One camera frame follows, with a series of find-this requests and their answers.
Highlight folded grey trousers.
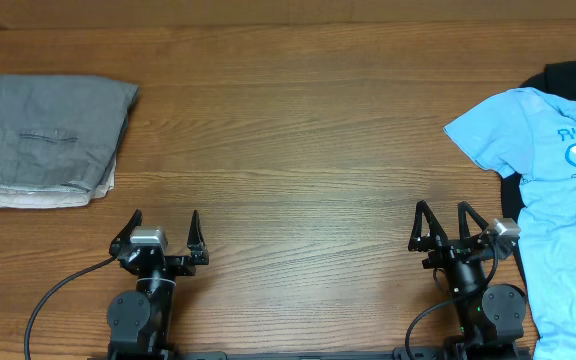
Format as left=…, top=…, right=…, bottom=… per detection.
left=0, top=75, right=138, bottom=191

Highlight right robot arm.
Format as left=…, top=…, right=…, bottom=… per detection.
left=405, top=200, right=530, bottom=359

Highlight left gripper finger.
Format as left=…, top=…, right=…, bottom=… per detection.
left=109, top=209, right=143, bottom=256
left=187, top=210, right=207, bottom=258

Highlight folded beige cloth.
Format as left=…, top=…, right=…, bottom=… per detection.
left=0, top=159, right=116, bottom=209

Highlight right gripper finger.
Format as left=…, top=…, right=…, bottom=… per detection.
left=457, top=201, right=490, bottom=241
left=408, top=200, right=448, bottom=252

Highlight light blue printed t-shirt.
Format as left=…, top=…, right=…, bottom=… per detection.
left=444, top=87, right=576, bottom=359

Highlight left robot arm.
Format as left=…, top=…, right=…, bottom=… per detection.
left=107, top=210, right=209, bottom=359

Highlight black polo shirt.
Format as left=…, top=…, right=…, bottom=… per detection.
left=499, top=60, right=576, bottom=286

